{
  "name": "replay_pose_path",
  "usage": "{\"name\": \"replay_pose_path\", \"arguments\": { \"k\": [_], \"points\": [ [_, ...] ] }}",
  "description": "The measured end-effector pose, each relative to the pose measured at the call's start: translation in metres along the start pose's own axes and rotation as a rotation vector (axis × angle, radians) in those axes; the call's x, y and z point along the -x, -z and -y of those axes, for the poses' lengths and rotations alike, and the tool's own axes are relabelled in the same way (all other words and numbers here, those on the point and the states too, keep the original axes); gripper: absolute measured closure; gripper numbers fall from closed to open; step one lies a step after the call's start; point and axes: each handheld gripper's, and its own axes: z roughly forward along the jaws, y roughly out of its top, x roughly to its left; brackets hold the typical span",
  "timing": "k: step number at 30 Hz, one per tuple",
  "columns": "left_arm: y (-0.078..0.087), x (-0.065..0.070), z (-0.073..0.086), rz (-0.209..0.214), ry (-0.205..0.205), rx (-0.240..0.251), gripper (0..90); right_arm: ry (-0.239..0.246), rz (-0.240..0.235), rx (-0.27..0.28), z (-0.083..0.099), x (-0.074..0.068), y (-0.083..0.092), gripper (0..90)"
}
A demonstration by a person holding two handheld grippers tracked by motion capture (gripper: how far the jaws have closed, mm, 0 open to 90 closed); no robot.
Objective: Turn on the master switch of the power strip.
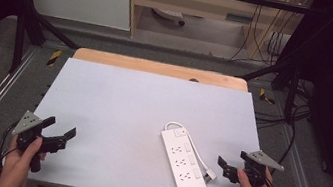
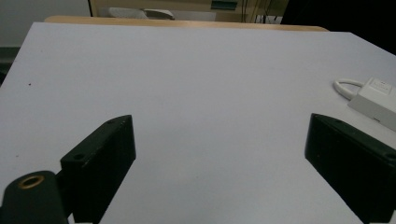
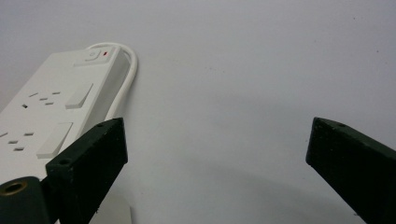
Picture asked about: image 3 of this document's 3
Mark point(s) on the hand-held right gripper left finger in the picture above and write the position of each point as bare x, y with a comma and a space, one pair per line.
90, 161

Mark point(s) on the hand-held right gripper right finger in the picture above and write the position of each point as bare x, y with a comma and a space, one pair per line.
358, 165

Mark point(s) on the white power strip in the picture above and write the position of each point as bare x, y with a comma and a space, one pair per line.
53, 105

